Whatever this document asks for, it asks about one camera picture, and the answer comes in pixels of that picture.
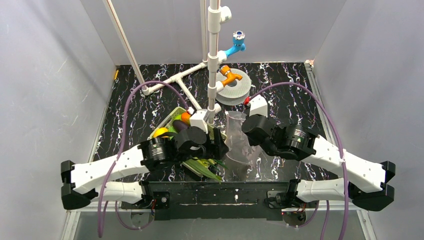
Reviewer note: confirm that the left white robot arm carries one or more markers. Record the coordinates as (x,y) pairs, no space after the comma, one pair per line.
(84,183)

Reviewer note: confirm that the pale green plastic basket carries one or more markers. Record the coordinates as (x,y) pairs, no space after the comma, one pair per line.
(165,122)

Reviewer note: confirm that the grey filament spool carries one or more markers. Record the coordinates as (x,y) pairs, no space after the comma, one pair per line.
(237,91)

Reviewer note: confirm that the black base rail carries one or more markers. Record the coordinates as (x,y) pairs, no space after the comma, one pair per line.
(211,200)

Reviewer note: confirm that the clear zip top bag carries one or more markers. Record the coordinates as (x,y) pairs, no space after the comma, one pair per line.
(240,150)

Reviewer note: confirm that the orange toy faucet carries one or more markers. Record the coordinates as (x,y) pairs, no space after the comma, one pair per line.
(229,75)

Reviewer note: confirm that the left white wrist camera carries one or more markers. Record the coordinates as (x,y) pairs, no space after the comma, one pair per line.
(198,119)

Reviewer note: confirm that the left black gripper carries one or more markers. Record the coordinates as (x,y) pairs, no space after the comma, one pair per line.
(218,144)

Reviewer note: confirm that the purple toy eggplant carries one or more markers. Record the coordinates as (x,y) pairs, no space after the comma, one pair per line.
(179,125)

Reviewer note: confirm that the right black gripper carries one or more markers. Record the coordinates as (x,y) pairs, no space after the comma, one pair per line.
(253,125)

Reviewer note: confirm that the blue toy faucet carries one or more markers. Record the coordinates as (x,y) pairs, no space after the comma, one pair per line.
(238,39)

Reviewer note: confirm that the white pvc pipe frame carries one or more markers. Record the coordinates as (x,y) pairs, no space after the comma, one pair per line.
(212,16)

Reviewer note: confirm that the green toy scallions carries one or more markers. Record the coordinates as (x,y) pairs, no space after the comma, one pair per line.
(205,168)

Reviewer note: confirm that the orange toy fruit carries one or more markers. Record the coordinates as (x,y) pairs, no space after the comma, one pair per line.
(185,117)

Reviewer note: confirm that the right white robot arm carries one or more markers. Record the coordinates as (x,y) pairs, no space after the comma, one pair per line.
(361,182)

